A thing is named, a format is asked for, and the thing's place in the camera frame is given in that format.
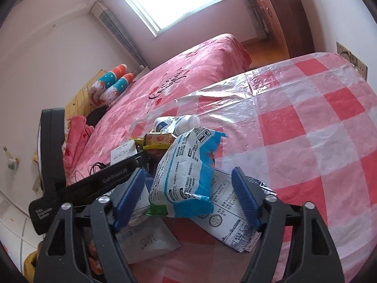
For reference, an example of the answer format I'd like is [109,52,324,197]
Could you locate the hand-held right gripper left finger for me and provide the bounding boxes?
[32,167,146,283]

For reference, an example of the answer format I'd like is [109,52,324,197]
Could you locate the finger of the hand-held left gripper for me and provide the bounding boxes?
[135,150,161,180]

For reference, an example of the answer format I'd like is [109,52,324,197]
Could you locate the brown wooden cabinet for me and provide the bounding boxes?
[250,0,316,59]

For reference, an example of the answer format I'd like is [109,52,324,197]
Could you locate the white paper slip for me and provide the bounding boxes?
[110,141,137,166]

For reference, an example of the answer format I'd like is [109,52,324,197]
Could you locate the white flat pouch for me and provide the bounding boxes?
[115,215,181,264]

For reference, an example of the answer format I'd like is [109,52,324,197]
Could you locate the white carton with blue print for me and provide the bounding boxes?
[188,169,277,254]

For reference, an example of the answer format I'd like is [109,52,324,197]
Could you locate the beige wall socket panel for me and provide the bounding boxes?
[336,42,369,80]

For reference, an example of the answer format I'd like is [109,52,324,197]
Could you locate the black cloth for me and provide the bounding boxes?
[85,108,109,127]

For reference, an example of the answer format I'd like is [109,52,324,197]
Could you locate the yellow headboard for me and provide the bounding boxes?
[63,69,107,115]

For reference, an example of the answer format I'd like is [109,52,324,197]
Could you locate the white and blue tissue pack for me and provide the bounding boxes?
[152,114,200,137]

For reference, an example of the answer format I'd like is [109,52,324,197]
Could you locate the pink folded blanket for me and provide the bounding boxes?
[63,116,95,168]

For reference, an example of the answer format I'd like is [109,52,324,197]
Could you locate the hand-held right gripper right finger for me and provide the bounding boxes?
[231,166,345,283]

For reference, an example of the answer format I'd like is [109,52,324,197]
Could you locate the small wall hanging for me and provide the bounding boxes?
[3,146,21,171]

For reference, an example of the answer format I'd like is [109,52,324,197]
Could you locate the yellow snack packet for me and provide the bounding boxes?
[130,132,177,151]

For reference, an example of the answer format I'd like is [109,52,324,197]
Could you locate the bed with pink bedspread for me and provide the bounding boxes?
[63,33,252,187]

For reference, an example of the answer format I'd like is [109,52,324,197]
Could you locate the large window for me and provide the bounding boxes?
[119,0,226,37]

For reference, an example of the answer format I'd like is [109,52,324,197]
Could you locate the grey checked curtain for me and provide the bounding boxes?
[91,2,148,68]
[243,0,267,39]

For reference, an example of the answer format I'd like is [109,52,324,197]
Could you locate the green wrapper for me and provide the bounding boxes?
[147,205,168,216]

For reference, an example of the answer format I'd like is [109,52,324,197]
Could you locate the tangled cables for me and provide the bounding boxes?
[74,162,111,183]

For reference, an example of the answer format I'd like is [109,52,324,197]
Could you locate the red checked plastic tablecloth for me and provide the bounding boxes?
[118,51,377,283]

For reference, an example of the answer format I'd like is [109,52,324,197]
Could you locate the blue and white plastic packet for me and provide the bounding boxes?
[148,127,227,219]

